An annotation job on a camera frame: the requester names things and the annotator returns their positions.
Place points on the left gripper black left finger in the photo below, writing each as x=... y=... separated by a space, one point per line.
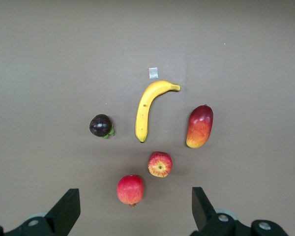
x=64 y=214

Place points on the red yellow apple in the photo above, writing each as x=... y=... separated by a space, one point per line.
x=160 y=164

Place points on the dark purple mangosteen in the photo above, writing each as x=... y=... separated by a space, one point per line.
x=100 y=125

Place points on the yellow banana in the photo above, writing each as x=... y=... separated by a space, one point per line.
x=143 y=115

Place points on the small clear tape patch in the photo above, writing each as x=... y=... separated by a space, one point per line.
x=153 y=73

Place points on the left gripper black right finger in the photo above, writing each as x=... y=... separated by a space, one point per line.
x=201 y=211

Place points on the red pomegranate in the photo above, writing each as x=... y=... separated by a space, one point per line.
x=130 y=190

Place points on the red yellow mango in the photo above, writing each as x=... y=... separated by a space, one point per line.
x=199 y=125

